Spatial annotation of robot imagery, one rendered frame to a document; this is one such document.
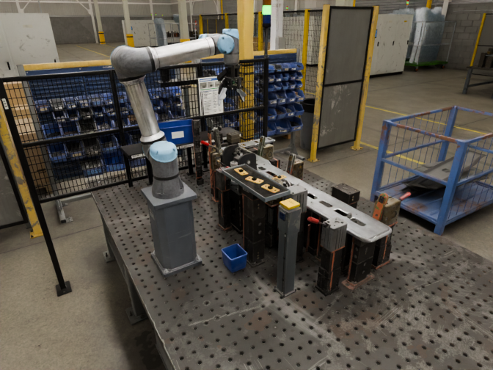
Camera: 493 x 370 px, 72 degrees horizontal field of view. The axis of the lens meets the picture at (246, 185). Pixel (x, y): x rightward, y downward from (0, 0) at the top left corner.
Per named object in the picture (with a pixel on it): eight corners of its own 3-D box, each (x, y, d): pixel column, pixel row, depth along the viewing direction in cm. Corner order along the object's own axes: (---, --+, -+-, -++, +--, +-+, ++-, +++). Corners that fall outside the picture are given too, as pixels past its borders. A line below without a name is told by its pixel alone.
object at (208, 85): (224, 113, 279) (223, 74, 266) (199, 117, 268) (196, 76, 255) (223, 113, 281) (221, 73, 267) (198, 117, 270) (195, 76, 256)
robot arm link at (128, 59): (114, 51, 124) (233, 28, 141) (110, 49, 133) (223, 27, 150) (124, 83, 130) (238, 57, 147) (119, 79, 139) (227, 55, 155)
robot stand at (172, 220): (164, 278, 166) (154, 206, 148) (151, 255, 182) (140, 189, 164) (202, 263, 176) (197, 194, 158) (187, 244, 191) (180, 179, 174)
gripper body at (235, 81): (230, 91, 165) (229, 64, 160) (221, 88, 171) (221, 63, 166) (243, 89, 169) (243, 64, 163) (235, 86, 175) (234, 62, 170)
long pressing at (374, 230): (399, 229, 151) (400, 226, 150) (365, 246, 140) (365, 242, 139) (237, 144, 256) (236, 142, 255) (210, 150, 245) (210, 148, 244)
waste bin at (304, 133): (335, 147, 540) (340, 101, 509) (311, 154, 516) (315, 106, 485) (313, 139, 579) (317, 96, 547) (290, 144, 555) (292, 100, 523)
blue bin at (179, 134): (199, 141, 251) (197, 124, 245) (157, 147, 240) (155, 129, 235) (193, 135, 265) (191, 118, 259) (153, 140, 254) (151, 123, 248)
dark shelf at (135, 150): (243, 136, 270) (243, 133, 269) (128, 159, 227) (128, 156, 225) (229, 130, 287) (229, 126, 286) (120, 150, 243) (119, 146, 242)
